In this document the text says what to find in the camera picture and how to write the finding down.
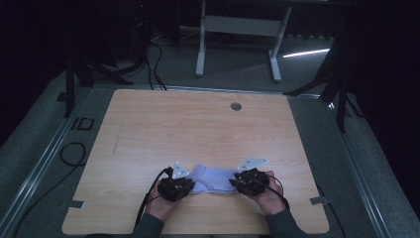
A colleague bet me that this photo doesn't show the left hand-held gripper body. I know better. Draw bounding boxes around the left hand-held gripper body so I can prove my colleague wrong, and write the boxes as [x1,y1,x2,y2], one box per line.
[157,161,196,203]

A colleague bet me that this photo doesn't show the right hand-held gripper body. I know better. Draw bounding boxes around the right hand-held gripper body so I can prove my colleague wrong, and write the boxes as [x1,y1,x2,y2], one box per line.
[233,157,270,197]

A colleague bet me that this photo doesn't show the person's left hand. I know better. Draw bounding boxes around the person's left hand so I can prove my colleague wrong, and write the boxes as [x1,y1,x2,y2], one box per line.
[144,179,182,223]

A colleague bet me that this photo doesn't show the person's right hand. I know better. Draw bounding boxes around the person's right hand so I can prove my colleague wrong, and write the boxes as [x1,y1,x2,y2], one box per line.
[253,170,288,218]

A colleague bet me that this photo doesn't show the black tape floor marks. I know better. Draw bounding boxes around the black tape floor marks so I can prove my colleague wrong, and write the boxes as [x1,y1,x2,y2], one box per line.
[69,116,96,131]

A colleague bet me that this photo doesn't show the black tripod stand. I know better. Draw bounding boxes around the black tripod stand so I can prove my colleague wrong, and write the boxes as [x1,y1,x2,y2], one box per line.
[63,49,135,119]
[283,65,365,134]

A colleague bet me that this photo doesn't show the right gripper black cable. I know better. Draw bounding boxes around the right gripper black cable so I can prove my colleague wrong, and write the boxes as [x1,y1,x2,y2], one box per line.
[252,175,291,210]

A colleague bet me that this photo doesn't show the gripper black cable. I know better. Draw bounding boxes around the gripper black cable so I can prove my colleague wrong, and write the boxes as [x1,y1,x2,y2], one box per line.
[134,166,174,228]
[252,175,291,210]

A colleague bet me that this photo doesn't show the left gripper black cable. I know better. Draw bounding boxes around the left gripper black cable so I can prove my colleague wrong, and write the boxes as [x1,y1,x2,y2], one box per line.
[134,166,174,228]

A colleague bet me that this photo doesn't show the thin black floor cable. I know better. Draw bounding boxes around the thin black floor cable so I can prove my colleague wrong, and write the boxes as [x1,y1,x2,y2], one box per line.
[315,182,347,238]

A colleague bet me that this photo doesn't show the metal floor rail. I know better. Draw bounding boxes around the metal floor rail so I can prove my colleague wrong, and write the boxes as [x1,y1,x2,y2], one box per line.
[321,98,392,238]
[0,86,94,238]

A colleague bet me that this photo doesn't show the black floor cable loop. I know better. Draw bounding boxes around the black floor cable loop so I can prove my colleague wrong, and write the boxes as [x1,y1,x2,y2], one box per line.
[12,141,87,232]

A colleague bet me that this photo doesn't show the black cables on floor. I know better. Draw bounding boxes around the black cables on floor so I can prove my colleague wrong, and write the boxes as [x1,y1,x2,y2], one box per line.
[144,41,168,91]

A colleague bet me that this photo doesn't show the white desk frame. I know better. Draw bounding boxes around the white desk frame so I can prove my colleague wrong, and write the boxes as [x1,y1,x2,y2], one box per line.
[194,0,293,83]

